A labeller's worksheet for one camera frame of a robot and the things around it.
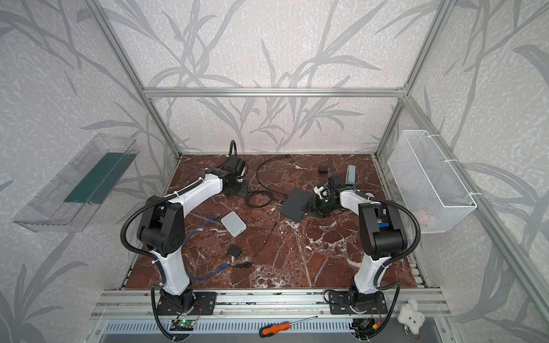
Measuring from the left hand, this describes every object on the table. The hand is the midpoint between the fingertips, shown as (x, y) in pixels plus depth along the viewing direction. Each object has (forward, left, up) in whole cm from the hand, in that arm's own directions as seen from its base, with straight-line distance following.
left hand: (246, 182), depth 96 cm
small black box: (+15, -38, -9) cm, 42 cm away
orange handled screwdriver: (-53, -15, -7) cm, 56 cm away
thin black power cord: (-33, -4, -9) cm, 34 cm away
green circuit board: (-52, +16, -11) cm, 56 cm away
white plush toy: (-49, -59, -4) cm, 77 cm away
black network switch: (-4, -23, -11) cm, 26 cm away
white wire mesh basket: (-23, -61, +27) cm, 71 cm away
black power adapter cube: (-28, +2, -8) cm, 30 cm away
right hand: (-9, -27, -4) cm, 29 cm away
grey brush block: (+9, -50, -5) cm, 51 cm away
